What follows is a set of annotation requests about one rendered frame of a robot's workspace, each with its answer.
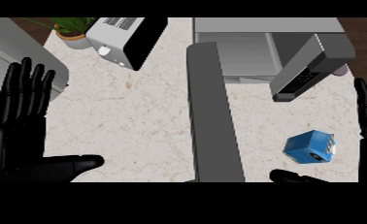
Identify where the blue milk carton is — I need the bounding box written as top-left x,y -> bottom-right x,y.
282,129 -> 339,165

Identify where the dark grey microwave door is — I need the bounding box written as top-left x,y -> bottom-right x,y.
185,41 -> 247,183

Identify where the silver and black toaster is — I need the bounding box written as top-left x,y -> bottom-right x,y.
84,16 -> 168,72

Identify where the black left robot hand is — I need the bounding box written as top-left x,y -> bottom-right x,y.
0,56 -> 106,183

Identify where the pale purple round thing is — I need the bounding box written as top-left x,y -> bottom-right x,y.
331,63 -> 350,78

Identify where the grey microwave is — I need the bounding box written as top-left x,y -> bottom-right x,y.
192,16 -> 358,103

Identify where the potted green plant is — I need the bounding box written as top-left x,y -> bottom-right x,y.
22,16 -> 99,50

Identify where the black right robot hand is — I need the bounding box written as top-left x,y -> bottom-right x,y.
268,77 -> 367,183

